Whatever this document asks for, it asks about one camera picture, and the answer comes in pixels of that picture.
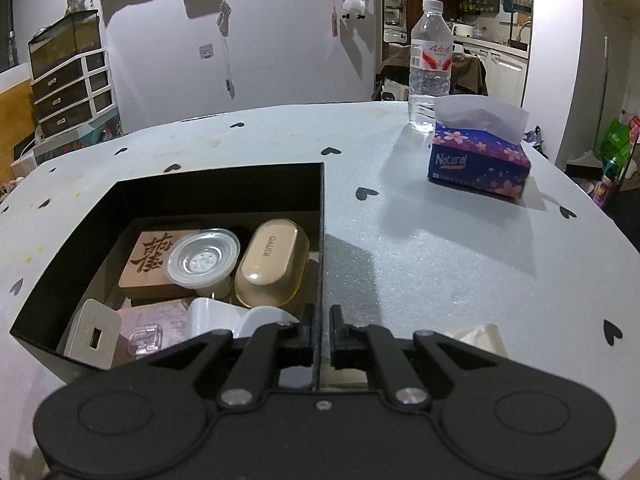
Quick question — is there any purple floral tissue pack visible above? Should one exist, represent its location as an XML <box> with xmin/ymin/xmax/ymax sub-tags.
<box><xmin>426</xmin><ymin>97</ymin><xmax>532</xmax><ymax>198</ymax></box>

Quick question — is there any clear water bottle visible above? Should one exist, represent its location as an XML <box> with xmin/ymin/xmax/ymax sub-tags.
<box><xmin>408</xmin><ymin>0</ymin><xmax>453</xmax><ymax>128</ymax></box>

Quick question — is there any carved wooden block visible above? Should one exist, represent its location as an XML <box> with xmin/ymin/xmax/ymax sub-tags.
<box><xmin>118</xmin><ymin>230</ymin><xmax>206</xmax><ymax>300</ymax></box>

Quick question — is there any black cardboard box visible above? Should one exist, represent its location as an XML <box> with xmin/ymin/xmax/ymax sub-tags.
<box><xmin>9</xmin><ymin>161</ymin><xmax>326</xmax><ymax>386</ymax></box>

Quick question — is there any beige earbuds case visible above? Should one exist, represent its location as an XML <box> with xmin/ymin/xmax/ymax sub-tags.
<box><xmin>234</xmin><ymin>218</ymin><xmax>311</xmax><ymax>310</ymax></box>

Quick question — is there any white drawer unit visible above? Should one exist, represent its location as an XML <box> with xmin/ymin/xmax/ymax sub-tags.
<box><xmin>31</xmin><ymin>50</ymin><xmax>118</xmax><ymax>138</ymax></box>

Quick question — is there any white plug adapter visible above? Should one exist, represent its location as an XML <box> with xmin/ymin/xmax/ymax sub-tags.
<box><xmin>64</xmin><ymin>298</ymin><xmax>123</xmax><ymax>368</ymax></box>

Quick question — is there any chair with brown clothes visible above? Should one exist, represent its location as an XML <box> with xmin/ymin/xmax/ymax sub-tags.
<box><xmin>372</xmin><ymin>42</ymin><xmax>488</xmax><ymax>101</ymax></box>

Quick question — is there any wooden block with clear hook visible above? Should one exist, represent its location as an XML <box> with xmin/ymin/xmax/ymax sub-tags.
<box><xmin>115</xmin><ymin>297</ymin><xmax>193</xmax><ymax>361</ymax></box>

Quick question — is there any glass fish tank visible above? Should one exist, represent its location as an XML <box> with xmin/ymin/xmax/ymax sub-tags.
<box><xmin>27</xmin><ymin>10</ymin><xmax>101</xmax><ymax>81</ymax></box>

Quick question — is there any white box appliance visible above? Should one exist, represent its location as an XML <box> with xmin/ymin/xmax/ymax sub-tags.
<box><xmin>11</xmin><ymin>152</ymin><xmax>38</xmax><ymax>177</ymax></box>

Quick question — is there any white hanging cable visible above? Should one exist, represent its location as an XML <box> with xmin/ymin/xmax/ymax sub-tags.
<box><xmin>216</xmin><ymin>2</ymin><xmax>236</xmax><ymax>98</ymax></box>

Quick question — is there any green plastic bag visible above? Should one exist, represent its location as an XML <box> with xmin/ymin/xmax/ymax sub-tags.
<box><xmin>597</xmin><ymin>117</ymin><xmax>633</xmax><ymax>161</ymax></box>

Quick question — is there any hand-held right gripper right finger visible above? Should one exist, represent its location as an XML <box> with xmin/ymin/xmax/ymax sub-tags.
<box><xmin>330</xmin><ymin>305</ymin><xmax>521</xmax><ymax>408</ymax></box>

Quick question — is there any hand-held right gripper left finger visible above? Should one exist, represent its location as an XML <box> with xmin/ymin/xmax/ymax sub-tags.
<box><xmin>115</xmin><ymin>304</ymin><xmax>317</xmax><ymax>408</ymax></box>

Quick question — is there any white mop pole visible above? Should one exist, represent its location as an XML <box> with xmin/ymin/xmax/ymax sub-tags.
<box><xmin>597</xmin><ymin>37</ymin><xmax>612</xmax><ymax>153</ymax></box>

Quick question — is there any clear suction cup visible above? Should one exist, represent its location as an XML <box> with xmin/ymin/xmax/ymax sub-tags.
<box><xmin>164</xmin><ymin>228</ymin><xmax>242</xmax><ymax>297</ymax></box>

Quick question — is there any white charger cube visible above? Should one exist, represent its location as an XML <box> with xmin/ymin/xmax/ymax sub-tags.
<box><xmin>187</xmin><ymin>296</ymin><xmax>246</xmax><ymax>338</ymax></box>

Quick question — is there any crumpled white tissue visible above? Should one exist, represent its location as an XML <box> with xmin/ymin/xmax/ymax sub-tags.
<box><xmin>445</xmin><ymin>323</ymin><xmax>508</xmax><ymax>358</ymax></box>

